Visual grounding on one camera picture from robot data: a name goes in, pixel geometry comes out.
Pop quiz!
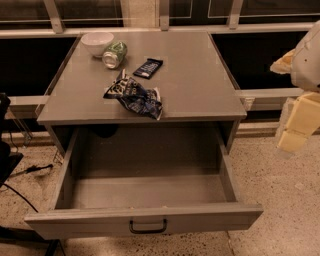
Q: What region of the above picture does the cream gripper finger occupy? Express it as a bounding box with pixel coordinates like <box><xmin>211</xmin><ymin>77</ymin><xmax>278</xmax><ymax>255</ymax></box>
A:
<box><xmin>276</xmin><ymin>92</ymin><xmax>320</xmax><ymax>157</ymax></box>
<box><xmin>270</xmin><ymin>49</ymin><xmax>295</xmax><ymax>75</ymax></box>

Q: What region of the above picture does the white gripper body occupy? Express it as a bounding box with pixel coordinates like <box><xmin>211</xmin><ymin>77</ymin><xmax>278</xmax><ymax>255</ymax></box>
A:
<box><xmin>291</xmin><ymin>20</ymin><xmax>320</xmax><ymax>92</ymax></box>

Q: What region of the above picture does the blue chip bag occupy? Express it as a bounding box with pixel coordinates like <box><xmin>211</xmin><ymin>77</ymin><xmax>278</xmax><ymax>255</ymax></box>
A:
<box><xmin>103</xmin><ymin>69</ymin><xmax>163</xmax><ymax>120</ymax></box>

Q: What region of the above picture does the open grey top drawer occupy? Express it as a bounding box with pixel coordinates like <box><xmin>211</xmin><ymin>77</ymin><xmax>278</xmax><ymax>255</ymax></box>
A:
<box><xmin>25</xmin><ymin>126</ymin><xmax>263</xmax><ymax>239</ymax></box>

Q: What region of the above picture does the grey cabinet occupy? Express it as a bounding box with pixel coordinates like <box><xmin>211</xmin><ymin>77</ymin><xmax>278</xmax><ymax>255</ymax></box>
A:
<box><xmin>38</xmin><ymin>32</ymin><xmax>246</xmax><ymax>146</ymax></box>

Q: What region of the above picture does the dark blue snack bar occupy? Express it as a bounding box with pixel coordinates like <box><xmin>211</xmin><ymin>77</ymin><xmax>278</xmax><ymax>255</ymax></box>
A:
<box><xmin>133</xmin><ymin>58</ymin><xmax>163</xmax><ymax>79</ymax></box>

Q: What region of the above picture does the green soda can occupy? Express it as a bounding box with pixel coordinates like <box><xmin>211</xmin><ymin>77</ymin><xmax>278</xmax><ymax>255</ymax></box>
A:
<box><xmin>102</xmin><ymin>41</ymin><xmax>127</xmax><ymax>69</ymax></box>

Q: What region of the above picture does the white bowl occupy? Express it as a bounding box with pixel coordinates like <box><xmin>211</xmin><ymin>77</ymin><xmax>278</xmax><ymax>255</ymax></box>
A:
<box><xmin>81</xmin><ymin>32</ymin><xmax>114</xmax><ymax>57</ymax></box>

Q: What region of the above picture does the metal window railing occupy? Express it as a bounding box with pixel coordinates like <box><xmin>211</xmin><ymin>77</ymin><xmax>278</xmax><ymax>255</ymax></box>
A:
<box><xmin>0</xmin><ymin>0</ymin><xmax>320</xmax><ymax>38</ymax></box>

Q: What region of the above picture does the black equipment at left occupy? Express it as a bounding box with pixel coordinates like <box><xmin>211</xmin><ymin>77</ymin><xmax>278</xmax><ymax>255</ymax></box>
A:
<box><xmin>0</xmin><ymin>92</ymin><xmax>24</xmax><ymax>188</ymax></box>

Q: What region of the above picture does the black drawer handle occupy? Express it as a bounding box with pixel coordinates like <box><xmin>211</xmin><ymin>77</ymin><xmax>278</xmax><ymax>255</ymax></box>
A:
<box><xmin>129</xmin><ymin>219</ymin><xmax>168</xmax><ymax>235</ymax></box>

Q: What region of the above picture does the black cable on floor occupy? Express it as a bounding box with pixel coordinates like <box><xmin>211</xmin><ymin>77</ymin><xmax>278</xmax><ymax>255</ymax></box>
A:
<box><xmin>0</xmin><ymin>163</ymin><xmax>54</xmax><ymax>214</ymax></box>

